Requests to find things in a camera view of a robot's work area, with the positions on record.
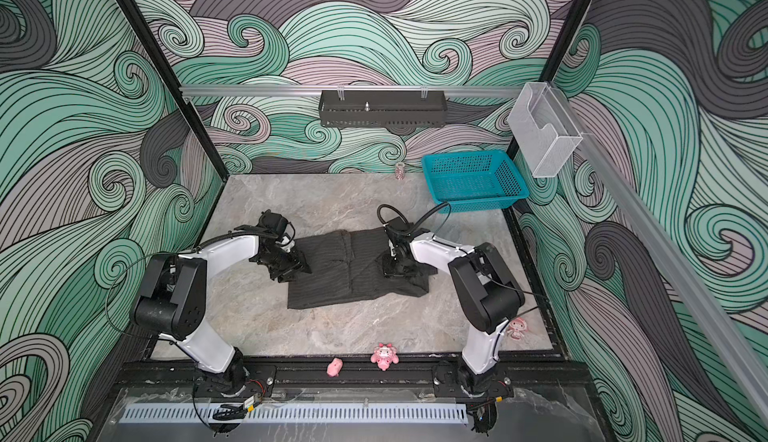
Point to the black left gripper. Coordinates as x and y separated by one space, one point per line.
298 263

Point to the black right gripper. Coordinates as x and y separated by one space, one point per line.
388 272

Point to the dark grey pinstripe shirt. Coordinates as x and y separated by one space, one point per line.
348 267

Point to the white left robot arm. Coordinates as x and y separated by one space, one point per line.
172 298

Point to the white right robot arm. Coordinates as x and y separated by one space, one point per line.
488 293

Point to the pink poker chip stack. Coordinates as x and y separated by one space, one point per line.
400 171

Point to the pink plush pig toy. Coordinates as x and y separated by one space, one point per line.
384 356

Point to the teal plastic basket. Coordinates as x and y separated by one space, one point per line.
474 181

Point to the small pink toy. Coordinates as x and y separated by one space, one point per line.
334 367

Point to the pink white figurine toy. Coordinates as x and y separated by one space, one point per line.
517 329

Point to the black wall shelf tray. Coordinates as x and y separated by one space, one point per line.
395 111

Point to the aluminium wall rail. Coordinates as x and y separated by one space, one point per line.
276 90

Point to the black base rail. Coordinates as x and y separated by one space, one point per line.
440 375

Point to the clear plastic wall bin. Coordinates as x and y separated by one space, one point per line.
545 127

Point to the white slotted cable duct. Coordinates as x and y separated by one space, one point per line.
376 413

